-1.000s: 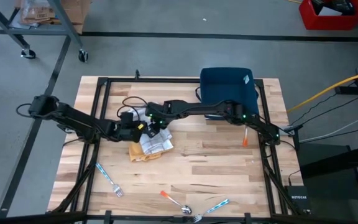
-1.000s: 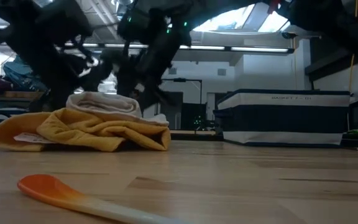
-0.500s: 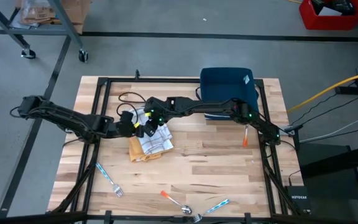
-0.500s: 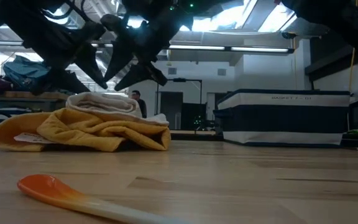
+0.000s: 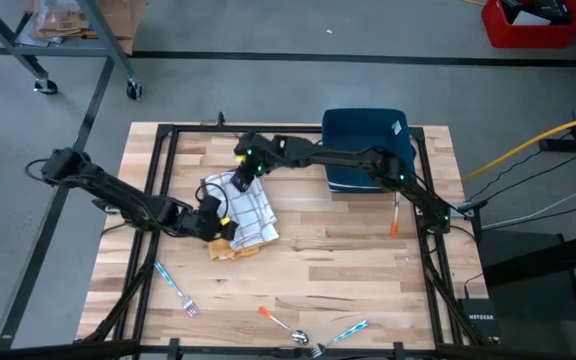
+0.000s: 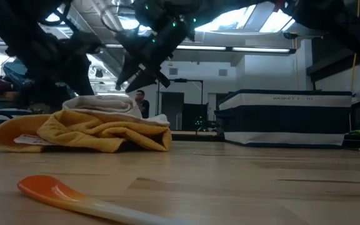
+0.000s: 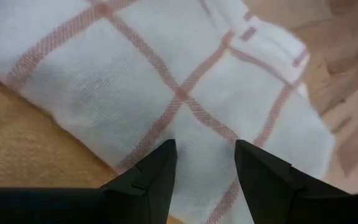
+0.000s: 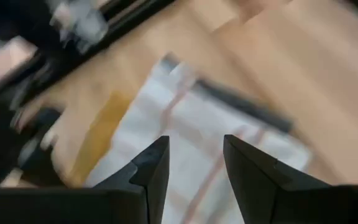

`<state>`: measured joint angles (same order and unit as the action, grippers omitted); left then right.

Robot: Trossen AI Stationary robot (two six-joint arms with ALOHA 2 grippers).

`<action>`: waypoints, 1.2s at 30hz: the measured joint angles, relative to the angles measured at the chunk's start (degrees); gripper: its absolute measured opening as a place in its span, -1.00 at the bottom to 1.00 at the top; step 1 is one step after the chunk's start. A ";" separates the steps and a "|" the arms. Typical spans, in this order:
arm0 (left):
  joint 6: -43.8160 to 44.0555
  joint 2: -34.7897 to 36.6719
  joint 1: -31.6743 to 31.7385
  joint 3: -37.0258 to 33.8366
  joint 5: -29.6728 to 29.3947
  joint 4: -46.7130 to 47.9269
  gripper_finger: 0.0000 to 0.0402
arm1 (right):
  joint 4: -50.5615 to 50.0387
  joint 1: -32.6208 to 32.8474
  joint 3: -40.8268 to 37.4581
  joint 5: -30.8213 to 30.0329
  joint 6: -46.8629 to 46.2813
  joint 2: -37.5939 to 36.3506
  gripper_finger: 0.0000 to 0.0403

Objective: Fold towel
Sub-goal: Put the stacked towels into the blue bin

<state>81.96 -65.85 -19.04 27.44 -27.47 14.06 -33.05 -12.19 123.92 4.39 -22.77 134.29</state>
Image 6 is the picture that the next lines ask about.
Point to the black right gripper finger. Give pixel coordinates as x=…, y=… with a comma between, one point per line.
x=130, y=73
x=145, y=81

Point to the white checked towel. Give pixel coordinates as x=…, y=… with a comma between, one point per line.
x=105, y=104

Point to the mustard yellow towel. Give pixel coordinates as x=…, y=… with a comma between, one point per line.
x=98, y=131

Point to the blue fabric basket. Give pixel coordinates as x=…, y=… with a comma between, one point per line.
x=286, y=118

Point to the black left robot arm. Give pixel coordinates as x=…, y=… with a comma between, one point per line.
x=27, y=31

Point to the person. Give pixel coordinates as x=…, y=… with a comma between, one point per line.
x=142, y=104

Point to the dark grey door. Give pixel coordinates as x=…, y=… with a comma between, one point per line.
x=172, y=109

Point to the green cloth heap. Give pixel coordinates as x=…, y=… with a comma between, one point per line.
x=16, y=73

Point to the black cabinet with green light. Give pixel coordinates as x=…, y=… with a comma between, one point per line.
x=195, y=117

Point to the black tubular stand frame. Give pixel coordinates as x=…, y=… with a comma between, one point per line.
x=180, y=80

